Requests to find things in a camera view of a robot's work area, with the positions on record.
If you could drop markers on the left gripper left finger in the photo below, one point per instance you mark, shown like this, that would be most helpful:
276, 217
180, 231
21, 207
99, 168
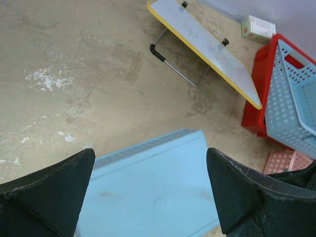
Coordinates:
46, 203

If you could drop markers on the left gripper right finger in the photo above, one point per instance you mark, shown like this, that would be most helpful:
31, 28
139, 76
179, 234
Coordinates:
252, 204

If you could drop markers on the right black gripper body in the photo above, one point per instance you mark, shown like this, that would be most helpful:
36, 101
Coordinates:
304, 178

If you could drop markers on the large pink basket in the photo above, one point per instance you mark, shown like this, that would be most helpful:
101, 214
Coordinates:
279, 162

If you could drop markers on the small blue perforated basket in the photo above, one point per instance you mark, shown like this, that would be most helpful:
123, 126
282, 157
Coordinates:
290, 114

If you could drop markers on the large blue basket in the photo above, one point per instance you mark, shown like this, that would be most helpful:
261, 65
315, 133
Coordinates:
158, 188

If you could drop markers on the red plastic tray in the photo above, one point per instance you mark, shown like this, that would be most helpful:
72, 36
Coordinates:
253, 119

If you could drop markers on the small white box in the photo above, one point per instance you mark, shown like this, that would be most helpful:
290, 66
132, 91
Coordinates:
256, 29

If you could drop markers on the yellow-edged whiteboard stand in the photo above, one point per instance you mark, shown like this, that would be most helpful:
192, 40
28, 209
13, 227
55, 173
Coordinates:
175, 17

